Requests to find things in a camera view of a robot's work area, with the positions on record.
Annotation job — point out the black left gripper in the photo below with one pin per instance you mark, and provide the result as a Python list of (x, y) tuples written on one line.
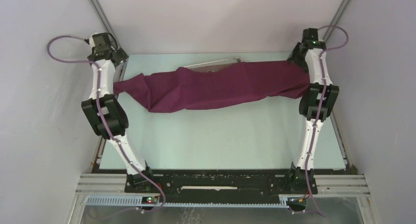
[(121, 56)]

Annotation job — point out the metal mesh instrument tray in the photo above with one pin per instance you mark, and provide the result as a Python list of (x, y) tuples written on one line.
[(213, 66)]

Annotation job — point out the magenta surgical wrap cloth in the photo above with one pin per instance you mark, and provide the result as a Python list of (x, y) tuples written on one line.
[(243, 82)]

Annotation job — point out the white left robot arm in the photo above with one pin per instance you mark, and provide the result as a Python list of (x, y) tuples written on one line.
[(104, 113)]

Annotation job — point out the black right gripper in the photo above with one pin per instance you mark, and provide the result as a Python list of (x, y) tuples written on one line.
[(293, 57)]

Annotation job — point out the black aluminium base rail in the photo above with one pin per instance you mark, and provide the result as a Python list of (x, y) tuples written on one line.
[(257, 190)]

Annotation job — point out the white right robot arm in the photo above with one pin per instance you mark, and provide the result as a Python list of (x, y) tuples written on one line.
[(316, 104)]

